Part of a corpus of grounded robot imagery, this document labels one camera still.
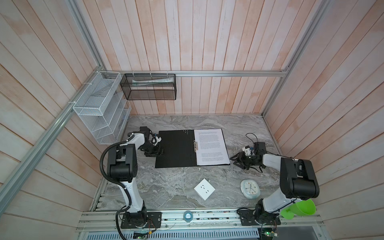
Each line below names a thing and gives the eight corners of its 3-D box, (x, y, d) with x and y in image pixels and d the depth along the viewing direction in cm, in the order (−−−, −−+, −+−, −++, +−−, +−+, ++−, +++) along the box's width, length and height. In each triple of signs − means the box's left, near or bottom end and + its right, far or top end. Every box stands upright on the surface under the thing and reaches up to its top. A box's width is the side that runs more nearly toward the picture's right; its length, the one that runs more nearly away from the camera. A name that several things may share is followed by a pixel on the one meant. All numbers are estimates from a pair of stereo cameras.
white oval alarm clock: (242, 198, 82) (244, 197, 80) (238, 180, 89) (240, 178, 86) (260, 198, 82) (262, 197, 80) (255, 180, 89) (257, 178, 86)
